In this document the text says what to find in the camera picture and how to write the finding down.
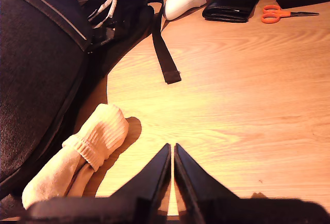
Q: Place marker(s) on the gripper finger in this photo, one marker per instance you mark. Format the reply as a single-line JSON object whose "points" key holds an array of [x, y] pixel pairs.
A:
{"points": [[154, 182], [193, 182]]}

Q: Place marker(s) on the white sock pair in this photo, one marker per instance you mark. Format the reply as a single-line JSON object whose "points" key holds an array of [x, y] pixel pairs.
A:
{"points": [[98, 136]]}

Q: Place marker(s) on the grey fabric backpack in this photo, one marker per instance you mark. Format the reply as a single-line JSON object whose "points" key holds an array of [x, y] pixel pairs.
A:
{"points": [[38, 79]]}

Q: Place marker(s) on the black leather wallet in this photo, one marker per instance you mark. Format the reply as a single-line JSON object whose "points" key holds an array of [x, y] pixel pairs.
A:
{"points": [[232, 4]]}

